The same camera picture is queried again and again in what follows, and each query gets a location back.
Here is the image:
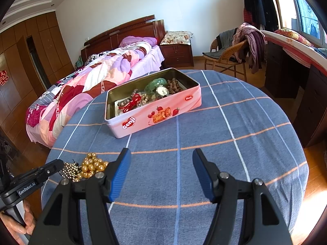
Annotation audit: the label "red cord charm bracelet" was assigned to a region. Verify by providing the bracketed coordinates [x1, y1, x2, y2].
[122, 92, 142, 114]

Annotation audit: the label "wicker chair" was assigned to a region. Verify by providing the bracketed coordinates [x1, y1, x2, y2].
[202, 36, 248, 82]

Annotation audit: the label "wooden bed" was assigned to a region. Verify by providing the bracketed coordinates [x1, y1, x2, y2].
[26, 15, 165, 148]

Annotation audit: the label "purple pillow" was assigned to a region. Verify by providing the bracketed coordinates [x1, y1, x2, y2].
[119, 36, 157, 48]

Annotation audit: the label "folded clothes on desk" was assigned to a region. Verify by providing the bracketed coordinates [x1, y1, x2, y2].
[314, 48, 327, 59]

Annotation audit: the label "large golden bead bracelet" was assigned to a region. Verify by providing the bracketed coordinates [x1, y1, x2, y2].
[74, 152, 110, 183]

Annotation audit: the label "white red desk cover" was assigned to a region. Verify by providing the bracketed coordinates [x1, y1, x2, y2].
[262, 30, 326, 76]

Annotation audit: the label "blue plaid tablecloth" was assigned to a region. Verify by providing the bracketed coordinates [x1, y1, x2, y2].
[48, 70, 309, 244]

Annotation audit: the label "green jade bangle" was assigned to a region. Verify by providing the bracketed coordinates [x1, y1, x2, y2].
[144, 78, 167, 94]

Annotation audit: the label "dark coats on rack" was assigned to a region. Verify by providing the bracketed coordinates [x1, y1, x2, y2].
[243, 0, 279, 32]

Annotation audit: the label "silver wristwatch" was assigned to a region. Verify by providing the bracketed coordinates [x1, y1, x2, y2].
[155, 86, 170, 98]

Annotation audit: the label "dark wooden nightstand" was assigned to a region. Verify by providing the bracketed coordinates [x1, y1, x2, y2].
[160, 44, 194, 68]

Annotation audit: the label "pink metal tin box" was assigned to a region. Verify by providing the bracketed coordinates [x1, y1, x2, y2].
[105, 68, 202, 138]

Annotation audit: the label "wooden wardrobe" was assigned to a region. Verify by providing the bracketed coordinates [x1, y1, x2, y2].
[1, 12, 74, 146]

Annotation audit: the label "floral pillow on desk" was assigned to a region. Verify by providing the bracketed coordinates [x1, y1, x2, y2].
[274, 28, 314, 47]

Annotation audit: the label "floral cushion on nightstand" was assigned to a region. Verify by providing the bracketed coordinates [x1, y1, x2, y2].
[160, 31, 193, 45]

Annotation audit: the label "person's left hand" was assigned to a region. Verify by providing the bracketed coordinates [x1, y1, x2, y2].
[1, 200, 36, 245]

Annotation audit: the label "clothes draped on chair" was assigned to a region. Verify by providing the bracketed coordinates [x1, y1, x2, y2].
[202, 22, 265, 80]

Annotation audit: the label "pink patchwork quilt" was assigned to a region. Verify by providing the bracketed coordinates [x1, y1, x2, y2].
[26, 41, 152, 148]

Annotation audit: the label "brown wooden bead bracelet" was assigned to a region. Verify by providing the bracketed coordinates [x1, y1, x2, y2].
[166, 77, 185, 95]

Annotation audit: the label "dark wooden desk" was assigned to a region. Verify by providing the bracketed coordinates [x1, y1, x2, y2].
[264, 41, 326, 148]

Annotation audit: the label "window with metal frame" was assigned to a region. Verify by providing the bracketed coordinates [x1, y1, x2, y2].
[274, 0, 326, 48]

